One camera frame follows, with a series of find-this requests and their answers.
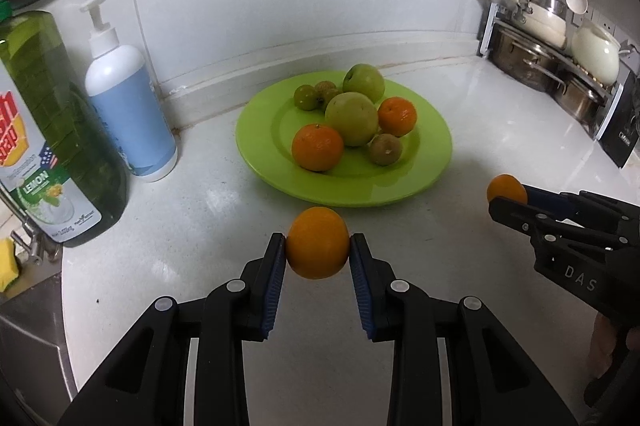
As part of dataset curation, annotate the small orange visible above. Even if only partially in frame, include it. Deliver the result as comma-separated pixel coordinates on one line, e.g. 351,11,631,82
486,174,528,205

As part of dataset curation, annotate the small green fruit with stem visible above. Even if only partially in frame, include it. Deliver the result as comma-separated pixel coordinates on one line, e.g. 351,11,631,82
368,134,402,166

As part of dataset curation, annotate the large orange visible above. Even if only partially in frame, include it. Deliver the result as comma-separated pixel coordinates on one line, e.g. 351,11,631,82
378,97,418,138

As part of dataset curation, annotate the large yellow-green pear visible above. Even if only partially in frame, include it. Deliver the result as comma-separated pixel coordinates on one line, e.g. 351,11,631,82
324,92,378,148

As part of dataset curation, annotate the small brownish fruit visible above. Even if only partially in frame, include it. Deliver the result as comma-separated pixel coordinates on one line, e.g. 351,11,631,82
314,80,336,94

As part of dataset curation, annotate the small green round fruit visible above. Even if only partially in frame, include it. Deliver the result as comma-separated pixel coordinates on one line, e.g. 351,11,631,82
293,85,319,111

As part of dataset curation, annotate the small yellow-brown fruit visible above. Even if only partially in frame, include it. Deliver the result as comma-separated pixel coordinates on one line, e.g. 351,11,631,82
319,88,341,112

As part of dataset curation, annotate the person's right hand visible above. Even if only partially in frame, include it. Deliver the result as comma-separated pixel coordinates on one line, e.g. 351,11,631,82
587,313,616,378

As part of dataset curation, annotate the black appliance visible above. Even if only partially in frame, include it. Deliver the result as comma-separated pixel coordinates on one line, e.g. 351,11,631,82
600,72,639,168

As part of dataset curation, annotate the steel sink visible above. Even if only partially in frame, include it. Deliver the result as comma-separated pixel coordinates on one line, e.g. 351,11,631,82
1,274,77,425

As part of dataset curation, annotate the stainless steel pot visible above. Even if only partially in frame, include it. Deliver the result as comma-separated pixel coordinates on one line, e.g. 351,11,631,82
488,25,565,94

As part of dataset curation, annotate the white ceramic pot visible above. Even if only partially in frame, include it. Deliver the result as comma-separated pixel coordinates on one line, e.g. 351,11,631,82
570,19,637,87

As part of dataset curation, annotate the yellow sponge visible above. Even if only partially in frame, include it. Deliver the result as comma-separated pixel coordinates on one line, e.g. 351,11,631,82
0,238,20,293

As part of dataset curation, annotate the green apple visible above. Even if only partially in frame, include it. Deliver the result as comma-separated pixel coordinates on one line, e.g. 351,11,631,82
342,63,385,103

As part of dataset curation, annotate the green dish soap bottle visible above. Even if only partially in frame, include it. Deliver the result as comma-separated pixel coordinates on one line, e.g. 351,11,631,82
1,1,127,247

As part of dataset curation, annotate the orange tangerine on plate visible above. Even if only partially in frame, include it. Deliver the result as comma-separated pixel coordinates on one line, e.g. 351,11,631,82
291,124,344,172

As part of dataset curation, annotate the green plate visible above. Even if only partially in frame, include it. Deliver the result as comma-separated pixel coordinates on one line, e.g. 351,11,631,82
234,69,455,208

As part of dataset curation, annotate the white blue pump bottle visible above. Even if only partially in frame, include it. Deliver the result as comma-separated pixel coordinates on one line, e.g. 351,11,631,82
80,0,178,182

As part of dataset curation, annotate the white pan with cream handles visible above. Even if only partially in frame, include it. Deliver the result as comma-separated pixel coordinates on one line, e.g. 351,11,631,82
508,0,567,50

